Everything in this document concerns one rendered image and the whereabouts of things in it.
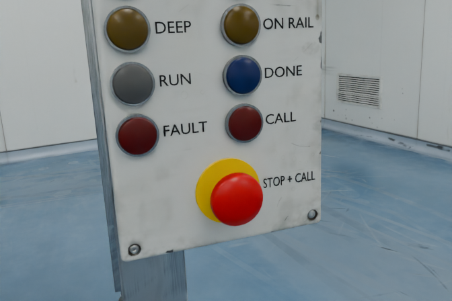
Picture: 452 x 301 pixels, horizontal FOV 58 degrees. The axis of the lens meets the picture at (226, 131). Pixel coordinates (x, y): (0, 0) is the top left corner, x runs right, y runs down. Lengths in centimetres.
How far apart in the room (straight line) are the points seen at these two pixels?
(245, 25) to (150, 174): 13
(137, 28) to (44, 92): 384
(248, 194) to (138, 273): 15
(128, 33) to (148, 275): 23
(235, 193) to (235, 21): 12
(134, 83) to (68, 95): 385
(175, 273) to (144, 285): 3
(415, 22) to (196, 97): 352
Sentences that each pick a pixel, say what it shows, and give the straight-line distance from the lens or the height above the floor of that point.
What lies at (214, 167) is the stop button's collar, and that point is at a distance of 31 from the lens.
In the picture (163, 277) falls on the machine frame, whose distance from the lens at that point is 41.
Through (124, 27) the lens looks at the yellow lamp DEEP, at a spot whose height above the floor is 101.
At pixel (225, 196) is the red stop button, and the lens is 29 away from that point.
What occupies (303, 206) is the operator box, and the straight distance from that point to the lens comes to 36.
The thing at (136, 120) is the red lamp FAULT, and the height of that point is 95.
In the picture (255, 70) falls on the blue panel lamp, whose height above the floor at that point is 98.
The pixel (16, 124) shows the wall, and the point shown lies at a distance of 414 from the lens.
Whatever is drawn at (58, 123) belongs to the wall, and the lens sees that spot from 415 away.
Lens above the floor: 100
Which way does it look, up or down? 13 degrees down
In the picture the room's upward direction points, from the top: 3 degrees counter-clockwise
